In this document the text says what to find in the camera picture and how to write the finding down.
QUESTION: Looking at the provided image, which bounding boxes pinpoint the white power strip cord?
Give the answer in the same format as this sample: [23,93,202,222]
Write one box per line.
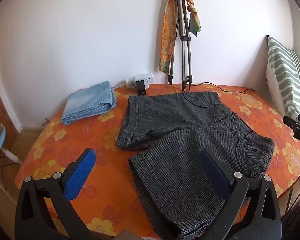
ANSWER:
[1,147,23,165]

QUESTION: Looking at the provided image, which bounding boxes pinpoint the black thin cable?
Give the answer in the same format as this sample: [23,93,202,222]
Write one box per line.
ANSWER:
[189,81,255,95]

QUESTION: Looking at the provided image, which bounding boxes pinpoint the dark grey houndstooth shorts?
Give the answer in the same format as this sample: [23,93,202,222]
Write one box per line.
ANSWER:
[116,92,275,239]

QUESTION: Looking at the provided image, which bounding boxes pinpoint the orange floral scarf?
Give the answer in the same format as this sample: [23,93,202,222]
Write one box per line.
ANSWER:
[159,0,202,75]

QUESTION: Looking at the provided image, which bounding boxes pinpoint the green white striped pillow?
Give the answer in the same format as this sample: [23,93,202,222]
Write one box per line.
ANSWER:
[266,36,300,120]

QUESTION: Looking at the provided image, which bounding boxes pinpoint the black power adapter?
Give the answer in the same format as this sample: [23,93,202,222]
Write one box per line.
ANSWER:
[135,80,146,96]

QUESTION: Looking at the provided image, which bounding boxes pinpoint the white power strip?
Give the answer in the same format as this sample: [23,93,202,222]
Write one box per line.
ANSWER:
[126,73,154,89]

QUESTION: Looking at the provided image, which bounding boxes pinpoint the orange floral bed sheet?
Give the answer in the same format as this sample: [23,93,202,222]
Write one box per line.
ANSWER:
[15,84,300,238]

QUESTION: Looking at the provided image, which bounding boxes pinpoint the wooden door frame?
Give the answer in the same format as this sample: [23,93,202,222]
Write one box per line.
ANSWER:
[0,97,18,150]

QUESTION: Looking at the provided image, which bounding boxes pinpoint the folded light blue jeans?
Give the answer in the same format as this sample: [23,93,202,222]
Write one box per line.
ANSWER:
[61,81,117,125]

